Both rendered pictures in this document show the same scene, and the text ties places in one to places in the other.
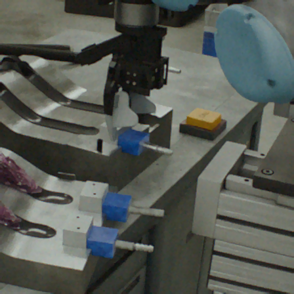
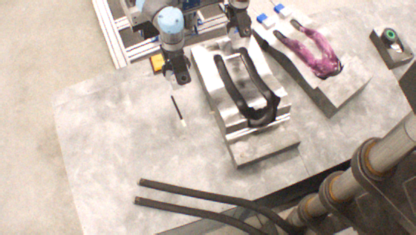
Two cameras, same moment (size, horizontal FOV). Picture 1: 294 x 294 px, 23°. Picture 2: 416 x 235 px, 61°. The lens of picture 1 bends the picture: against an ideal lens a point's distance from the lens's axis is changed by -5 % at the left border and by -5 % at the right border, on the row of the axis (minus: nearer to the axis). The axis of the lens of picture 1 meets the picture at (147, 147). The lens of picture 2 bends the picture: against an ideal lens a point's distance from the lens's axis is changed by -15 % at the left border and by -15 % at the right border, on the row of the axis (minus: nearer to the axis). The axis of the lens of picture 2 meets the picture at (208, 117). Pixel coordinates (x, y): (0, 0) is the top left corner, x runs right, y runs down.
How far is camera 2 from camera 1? 2.23 m
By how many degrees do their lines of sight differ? 83
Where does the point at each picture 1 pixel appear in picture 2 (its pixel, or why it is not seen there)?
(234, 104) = (117, 78)
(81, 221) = (285, 10)
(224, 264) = not seen: outside the picture
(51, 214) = (285, 28)
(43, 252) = (299, 15)
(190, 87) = (117, 108)
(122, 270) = not seen: hidden behind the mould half
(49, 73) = (224, 101)
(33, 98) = (247, 88)
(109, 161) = not seen: hidden behind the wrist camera
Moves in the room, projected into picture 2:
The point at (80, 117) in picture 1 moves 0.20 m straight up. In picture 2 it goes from (235, 65) to (240, 36)
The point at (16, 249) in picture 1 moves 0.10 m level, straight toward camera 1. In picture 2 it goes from (307, 20) to (315, 7)
